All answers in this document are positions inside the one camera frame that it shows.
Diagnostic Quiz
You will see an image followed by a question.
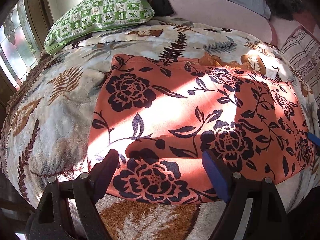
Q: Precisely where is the orange black floral garment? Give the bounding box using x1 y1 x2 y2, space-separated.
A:
87 54 315 204

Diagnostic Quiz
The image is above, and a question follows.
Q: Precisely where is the striped pink pillow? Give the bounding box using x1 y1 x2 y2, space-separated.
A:
280 28 319 98

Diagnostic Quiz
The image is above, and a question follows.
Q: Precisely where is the dark furry cushion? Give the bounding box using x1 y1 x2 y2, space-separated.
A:
265 0 305 21

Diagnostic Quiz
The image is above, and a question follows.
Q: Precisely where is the stained glass window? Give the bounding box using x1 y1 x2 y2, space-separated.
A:
1 0 41 90

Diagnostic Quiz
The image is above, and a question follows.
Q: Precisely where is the green white checkered pillow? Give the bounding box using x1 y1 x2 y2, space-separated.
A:
44 0 155 55

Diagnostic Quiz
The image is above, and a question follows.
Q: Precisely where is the pink bed headboard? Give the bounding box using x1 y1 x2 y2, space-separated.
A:
166 0 278 46

